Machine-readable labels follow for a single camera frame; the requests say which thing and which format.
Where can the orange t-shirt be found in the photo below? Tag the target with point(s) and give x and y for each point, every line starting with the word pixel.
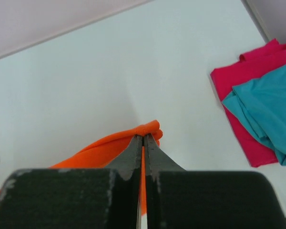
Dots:
pixel 105 150

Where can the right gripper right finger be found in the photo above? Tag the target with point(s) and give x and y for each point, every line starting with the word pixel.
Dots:
pixel 181 199

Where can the folded teal t-shirt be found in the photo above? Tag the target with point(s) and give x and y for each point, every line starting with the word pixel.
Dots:
pixel 260 107

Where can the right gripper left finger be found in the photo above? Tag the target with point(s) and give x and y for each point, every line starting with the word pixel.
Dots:
pixel 69 198

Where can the folded crimson t-shirt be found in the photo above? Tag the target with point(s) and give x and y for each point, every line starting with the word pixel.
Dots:
pixel 251 65

